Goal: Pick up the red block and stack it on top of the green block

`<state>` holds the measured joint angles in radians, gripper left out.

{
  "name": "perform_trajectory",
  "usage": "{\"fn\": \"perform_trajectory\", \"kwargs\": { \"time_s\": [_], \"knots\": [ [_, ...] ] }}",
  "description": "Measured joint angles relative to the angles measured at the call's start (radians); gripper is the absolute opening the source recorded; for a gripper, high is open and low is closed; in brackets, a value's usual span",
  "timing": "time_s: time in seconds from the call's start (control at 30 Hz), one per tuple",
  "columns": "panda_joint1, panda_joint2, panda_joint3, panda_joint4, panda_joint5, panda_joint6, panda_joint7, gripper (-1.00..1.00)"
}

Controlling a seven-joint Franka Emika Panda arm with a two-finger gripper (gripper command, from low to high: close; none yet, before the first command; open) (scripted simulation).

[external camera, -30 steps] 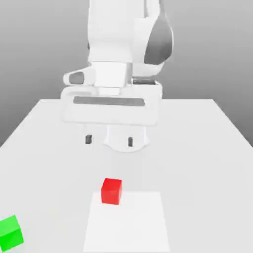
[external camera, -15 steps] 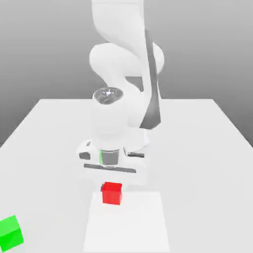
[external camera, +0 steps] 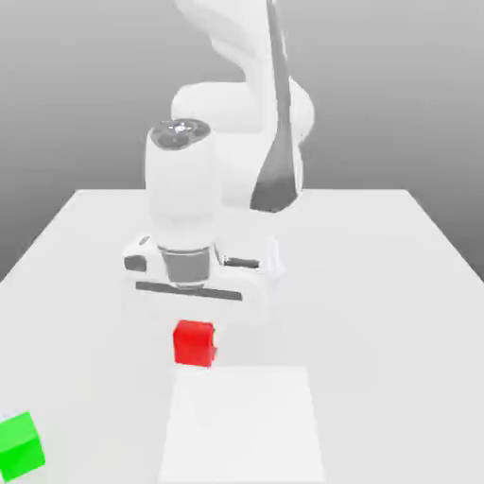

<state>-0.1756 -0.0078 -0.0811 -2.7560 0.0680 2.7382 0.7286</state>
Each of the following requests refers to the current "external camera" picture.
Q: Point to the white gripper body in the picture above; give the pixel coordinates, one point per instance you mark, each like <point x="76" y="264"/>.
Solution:
<point x="189" y="302"/>

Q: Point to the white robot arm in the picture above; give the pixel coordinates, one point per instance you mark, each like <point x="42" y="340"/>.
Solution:
<point x="181" y="181"/>

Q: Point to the small red cube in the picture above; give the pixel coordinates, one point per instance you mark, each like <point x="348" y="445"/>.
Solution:
<point x="192" y="343"/>

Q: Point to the small green cube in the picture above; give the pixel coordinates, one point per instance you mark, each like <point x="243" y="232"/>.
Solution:
<point x="19" y="448"/>

